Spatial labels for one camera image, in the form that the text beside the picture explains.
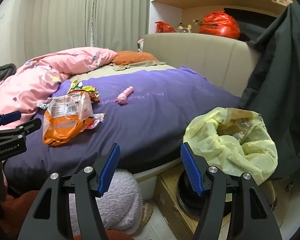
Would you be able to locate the small pale wrapper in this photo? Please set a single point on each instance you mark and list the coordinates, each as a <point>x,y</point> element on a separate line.
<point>45,103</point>

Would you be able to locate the dark grey cloth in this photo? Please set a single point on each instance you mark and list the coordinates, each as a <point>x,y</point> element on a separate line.
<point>2,72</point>

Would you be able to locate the pink plush toy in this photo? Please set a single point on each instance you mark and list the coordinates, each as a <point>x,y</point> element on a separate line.
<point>123,97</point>

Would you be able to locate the fluffy pale pink cushion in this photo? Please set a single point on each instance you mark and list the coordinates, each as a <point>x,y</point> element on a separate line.
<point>122,200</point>

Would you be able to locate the beige bed sheet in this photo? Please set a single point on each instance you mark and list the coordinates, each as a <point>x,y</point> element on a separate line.
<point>102,72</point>

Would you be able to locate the pile of colourful candy wrappers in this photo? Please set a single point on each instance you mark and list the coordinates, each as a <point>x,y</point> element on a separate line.
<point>91,92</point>

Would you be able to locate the black round appliance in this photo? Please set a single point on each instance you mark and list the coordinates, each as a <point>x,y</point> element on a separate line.
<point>187,200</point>

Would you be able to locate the orange pillow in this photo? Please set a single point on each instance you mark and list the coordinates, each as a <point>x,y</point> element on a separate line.
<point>132,56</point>

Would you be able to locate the grey curtain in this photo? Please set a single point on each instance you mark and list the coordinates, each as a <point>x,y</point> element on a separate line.
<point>65,17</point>

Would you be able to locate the small red plastic bag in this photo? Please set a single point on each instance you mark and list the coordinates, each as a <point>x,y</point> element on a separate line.
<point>163,27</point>

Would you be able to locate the dark hanging jacket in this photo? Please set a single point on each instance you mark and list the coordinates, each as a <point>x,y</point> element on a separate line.
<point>285,80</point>

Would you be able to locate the pink and white plush doll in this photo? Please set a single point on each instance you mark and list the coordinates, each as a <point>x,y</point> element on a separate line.
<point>140,45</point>

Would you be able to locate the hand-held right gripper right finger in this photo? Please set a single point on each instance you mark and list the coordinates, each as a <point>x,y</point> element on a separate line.
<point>192,170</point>

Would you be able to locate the beige padded headboard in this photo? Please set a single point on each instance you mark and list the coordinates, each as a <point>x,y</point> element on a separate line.
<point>202,60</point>

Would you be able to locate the pale yellow plastic bag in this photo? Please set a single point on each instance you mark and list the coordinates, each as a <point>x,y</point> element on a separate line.
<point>227,150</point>

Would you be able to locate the purple blanket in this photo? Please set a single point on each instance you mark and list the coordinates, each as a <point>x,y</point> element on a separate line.
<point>152,110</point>

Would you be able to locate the pink candy wrapper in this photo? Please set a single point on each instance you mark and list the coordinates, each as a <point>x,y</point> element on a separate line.
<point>96,120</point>

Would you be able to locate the wooden box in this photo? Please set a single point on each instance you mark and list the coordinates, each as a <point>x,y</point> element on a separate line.
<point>170,200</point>

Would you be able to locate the pink duvet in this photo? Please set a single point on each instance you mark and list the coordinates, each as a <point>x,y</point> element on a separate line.
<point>27,80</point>

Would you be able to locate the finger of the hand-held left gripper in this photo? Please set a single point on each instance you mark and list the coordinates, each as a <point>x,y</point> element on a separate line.
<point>31,126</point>
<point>11,117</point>

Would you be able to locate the beige cloth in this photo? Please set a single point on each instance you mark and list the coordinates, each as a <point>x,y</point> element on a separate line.
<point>140,63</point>

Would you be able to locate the small dark plush figure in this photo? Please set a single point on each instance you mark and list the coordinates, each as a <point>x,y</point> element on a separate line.
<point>196,22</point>

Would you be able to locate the white plush with yellow ears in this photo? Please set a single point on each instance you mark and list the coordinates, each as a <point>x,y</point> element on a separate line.
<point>184,28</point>

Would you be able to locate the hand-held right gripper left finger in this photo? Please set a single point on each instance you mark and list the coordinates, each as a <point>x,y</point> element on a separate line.
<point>110,170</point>

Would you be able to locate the white bed base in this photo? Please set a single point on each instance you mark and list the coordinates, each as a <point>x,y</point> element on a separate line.
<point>146,180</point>

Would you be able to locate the orange snack bag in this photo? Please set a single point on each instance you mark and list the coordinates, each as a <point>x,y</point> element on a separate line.
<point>65,125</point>

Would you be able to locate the large red plastic bag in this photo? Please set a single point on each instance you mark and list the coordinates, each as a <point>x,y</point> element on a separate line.
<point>218,25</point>

